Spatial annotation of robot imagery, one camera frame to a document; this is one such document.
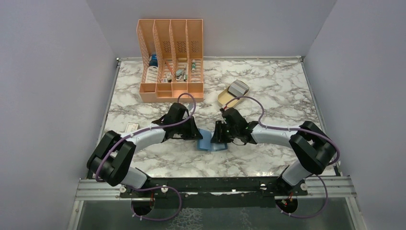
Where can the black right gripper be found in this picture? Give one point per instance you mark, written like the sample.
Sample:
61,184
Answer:
218,136

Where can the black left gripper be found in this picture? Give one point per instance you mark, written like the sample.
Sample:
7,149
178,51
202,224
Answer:
193,133

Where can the blue leather card holder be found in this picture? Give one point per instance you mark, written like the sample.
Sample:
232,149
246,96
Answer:
205,144

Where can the stack of credit cards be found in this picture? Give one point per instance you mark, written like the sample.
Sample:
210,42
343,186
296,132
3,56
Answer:
238,88

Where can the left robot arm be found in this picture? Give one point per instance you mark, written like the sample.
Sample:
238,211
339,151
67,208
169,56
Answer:
111,159

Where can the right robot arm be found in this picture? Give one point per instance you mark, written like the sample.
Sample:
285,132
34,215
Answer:
313,149

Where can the white red card box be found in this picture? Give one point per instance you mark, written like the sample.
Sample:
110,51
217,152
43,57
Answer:
131,127

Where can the beige oval tray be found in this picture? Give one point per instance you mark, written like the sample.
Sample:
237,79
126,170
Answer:
225,97

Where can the white green glue stick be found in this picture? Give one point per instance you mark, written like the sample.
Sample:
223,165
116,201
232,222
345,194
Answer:
193,65

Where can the blue white bottle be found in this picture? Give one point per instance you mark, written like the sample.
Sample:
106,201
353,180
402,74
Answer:
152,70

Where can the orange plastic desk organizer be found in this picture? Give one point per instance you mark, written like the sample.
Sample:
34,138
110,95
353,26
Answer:
176,42

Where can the black metal base rail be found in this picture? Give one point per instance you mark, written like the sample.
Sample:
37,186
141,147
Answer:
311,187

